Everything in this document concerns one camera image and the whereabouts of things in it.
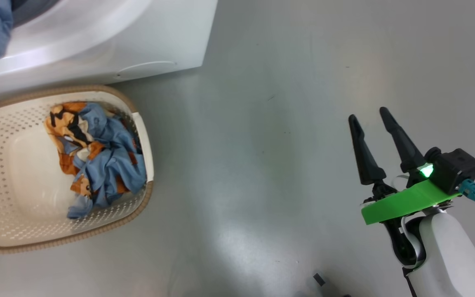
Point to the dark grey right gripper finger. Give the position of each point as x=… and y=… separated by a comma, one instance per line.
x=365, y=156
x=402, y=144

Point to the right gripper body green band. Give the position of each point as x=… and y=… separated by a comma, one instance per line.
x=406, y=202

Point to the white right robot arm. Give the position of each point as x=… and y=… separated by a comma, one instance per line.
x=452, y=255

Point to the white front-load washing machine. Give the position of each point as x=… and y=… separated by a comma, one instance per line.
x=138, y=41

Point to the cream perforated laundry basket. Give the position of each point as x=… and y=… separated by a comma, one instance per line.
x=23, y=173

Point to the grey rubber door seal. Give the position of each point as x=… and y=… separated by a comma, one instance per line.
x=31, y=10

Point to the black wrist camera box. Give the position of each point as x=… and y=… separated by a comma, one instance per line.
x=454, y=169

